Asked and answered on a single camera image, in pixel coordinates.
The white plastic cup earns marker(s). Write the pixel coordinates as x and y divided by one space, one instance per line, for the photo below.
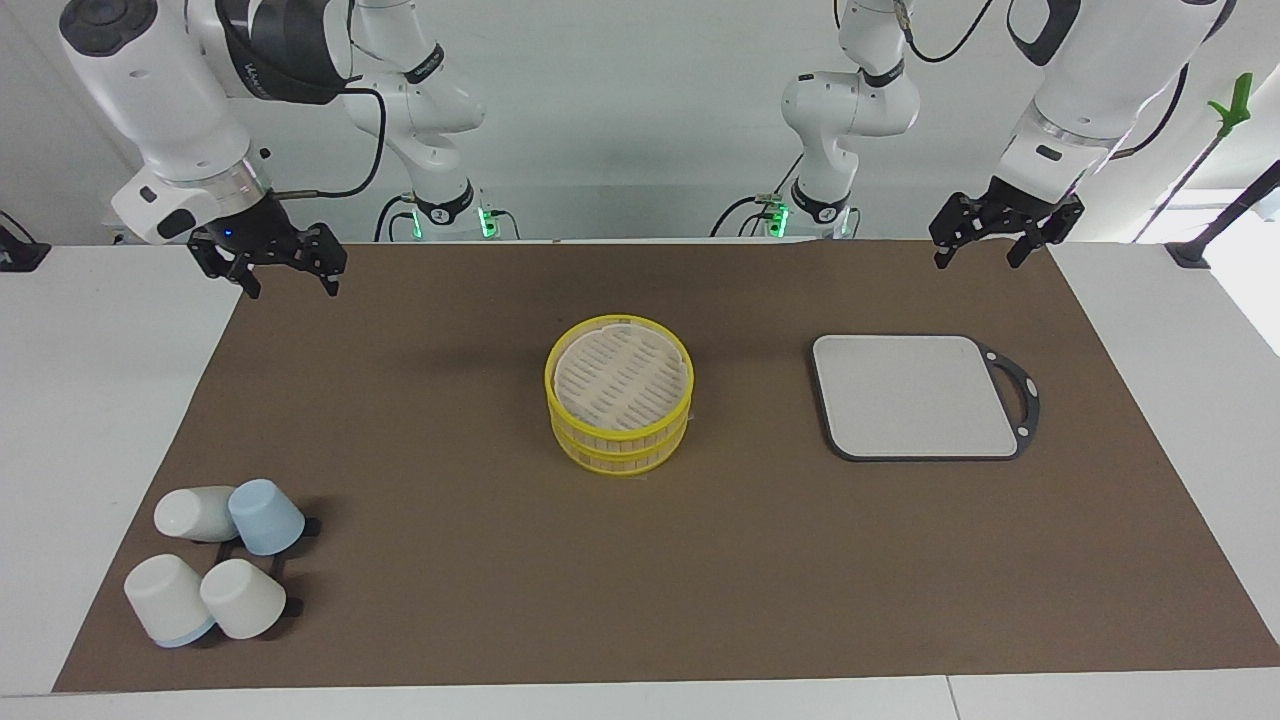
165 600
190 512

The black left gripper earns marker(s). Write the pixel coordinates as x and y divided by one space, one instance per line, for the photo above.
1010 212

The thin grey rod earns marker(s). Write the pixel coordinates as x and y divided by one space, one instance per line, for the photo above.
1185 180

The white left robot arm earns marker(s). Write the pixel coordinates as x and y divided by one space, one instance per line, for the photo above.
1100 60

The yellow steamer basket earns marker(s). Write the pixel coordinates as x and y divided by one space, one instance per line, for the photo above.
620 375

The brown table mat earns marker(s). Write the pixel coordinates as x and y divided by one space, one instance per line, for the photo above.
450 560

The yellow bamboo steamer base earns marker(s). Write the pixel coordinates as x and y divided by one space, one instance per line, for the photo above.
620 462

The cream plastic cup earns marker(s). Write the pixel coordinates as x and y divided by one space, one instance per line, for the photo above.
245 600

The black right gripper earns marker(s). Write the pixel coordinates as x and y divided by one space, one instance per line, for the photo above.
260 240

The black table clamp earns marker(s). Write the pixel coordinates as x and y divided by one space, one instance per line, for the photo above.
20 252

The white cutting board grey rim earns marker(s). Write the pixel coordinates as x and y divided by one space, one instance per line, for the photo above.
910 395

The green plastic clip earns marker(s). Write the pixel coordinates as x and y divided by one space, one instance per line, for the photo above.
1235 105

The light blue plastic cup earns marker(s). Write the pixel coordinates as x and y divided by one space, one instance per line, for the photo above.
265 515

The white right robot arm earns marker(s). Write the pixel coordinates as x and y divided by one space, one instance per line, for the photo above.
150 80

